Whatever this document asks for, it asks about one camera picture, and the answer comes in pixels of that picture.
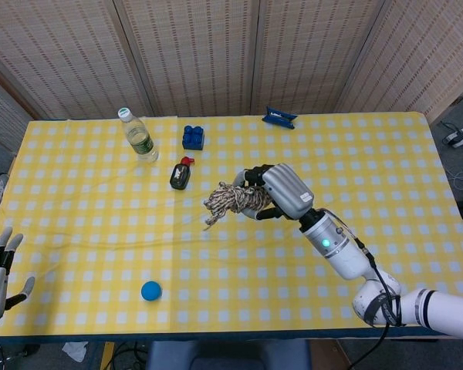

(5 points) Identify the crumpled white paper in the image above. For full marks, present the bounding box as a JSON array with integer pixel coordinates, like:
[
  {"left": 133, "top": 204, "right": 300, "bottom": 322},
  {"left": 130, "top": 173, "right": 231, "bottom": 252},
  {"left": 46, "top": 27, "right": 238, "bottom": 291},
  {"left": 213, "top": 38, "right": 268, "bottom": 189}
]
[{"left": 61, "top": 341, "right": 89, "bottom": 363}]

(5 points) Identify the blue rubber ball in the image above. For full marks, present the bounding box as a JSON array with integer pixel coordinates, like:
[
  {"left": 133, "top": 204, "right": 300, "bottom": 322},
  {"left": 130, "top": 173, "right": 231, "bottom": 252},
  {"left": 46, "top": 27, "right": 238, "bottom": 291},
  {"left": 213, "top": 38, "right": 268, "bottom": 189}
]
[{"left": 140, "top": 281, "right": 163, "bottom": 302}]

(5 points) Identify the dark blue chair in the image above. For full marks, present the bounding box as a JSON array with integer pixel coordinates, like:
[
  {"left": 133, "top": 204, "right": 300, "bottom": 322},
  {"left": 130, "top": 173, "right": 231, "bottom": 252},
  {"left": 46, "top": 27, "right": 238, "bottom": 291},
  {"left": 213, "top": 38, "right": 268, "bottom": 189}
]
[{"left": 145, "top": 338, "right": 312, "bottom": 370}]

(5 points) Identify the beige black braided rope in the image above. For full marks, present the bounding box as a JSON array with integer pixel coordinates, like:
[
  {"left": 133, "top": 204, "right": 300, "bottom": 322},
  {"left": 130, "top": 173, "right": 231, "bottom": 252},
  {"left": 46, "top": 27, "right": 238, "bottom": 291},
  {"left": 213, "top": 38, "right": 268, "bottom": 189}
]
[{"left": 202, "top": 182, "right": 274, "bottom": 231}]

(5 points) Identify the clear plastic water bottle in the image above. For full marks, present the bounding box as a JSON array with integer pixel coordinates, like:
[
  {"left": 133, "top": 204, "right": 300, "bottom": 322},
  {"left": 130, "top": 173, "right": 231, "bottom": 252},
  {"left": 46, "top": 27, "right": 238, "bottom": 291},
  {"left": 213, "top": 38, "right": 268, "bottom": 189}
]
[{"left": 117, "top": 107, "right": 160, "bottom": 163}]

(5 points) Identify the white power strip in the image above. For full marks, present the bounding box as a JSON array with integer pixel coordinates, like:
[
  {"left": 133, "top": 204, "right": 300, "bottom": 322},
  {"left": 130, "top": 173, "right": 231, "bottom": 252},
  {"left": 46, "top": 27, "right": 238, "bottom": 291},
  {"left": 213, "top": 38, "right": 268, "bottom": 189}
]
[{"left": 441, "top": 122, "right": 463, "bottom": 149}]

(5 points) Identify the yellow white checkered tablecloth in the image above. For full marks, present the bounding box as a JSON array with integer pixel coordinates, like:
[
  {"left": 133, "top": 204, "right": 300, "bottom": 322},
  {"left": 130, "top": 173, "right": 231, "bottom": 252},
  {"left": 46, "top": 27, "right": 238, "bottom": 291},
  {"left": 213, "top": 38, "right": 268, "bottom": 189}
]
[{"left": 0, "top": 111, "right": 463, "bottom": 336}]

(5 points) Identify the woven bamboo folding screen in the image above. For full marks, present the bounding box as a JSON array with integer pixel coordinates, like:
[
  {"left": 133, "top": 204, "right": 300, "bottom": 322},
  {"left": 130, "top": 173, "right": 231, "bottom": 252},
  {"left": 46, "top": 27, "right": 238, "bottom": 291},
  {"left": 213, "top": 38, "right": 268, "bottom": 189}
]
[{"left": 0, "top": 0, "right": 463, "bottom": 153}]

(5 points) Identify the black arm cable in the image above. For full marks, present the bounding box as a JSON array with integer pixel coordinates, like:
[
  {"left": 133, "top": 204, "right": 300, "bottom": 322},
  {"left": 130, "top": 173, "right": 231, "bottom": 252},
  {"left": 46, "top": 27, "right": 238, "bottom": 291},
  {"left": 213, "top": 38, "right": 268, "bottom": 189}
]
[{"left": 346, "top": 234, "right": 402, "bottom": 370}]

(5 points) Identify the blue foil packet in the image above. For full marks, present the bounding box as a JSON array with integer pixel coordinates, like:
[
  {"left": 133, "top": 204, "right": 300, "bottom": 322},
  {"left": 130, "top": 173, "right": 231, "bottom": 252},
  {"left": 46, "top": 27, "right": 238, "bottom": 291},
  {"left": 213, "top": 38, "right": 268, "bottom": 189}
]
[{"left": 262, "top": 106, "right": 297, "bottom": 130}]

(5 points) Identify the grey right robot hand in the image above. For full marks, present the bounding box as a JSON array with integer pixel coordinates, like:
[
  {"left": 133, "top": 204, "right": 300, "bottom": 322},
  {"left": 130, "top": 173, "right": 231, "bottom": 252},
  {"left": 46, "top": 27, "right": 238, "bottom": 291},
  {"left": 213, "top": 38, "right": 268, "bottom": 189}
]
[{"left": 232, "top": 163, "right": 315, "bottom": 221}]

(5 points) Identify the small black red-capped bottle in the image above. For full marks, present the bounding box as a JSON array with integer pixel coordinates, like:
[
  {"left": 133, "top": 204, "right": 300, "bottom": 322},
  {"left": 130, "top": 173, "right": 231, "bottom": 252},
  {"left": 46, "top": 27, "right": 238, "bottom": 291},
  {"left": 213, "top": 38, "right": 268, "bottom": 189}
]
[{"left": 169, "top": 156, "right": 196, "bottom": 190}]

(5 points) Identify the blue toy building block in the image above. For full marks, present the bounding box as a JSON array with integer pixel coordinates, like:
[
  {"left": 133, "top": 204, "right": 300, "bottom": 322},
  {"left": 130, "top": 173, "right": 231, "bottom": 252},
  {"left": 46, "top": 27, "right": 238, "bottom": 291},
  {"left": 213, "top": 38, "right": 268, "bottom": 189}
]
[{"left": 181, "top": 125, "right": 206, "bottom": 151}]

